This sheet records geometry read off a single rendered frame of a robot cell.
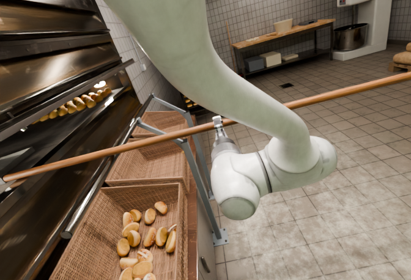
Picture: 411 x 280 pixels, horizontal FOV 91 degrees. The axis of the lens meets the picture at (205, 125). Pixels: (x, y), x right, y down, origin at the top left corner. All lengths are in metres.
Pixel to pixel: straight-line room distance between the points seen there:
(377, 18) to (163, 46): 5.85
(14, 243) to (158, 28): 1.00
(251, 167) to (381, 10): 5.68
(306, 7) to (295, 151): 6.01
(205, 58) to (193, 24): 0.04
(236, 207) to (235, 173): 0.07
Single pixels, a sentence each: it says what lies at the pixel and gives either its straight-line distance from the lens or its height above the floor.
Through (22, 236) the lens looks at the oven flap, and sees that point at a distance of 1.11.
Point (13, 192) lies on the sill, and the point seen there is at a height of 1.18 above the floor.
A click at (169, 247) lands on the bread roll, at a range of 1.17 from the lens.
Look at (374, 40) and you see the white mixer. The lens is 6.05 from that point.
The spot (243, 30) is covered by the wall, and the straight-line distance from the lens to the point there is 5.83.
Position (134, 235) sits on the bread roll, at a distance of 1.30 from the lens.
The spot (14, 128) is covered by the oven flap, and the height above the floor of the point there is 1.40.
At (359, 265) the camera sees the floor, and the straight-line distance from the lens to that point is 1.80.
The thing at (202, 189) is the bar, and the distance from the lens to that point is 1.47.
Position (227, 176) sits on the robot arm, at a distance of 0.46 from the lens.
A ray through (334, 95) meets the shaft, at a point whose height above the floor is 1.19.
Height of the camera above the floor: 1.54
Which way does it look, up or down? 26 degrees down
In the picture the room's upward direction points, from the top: 17 degrees counter-clockwise
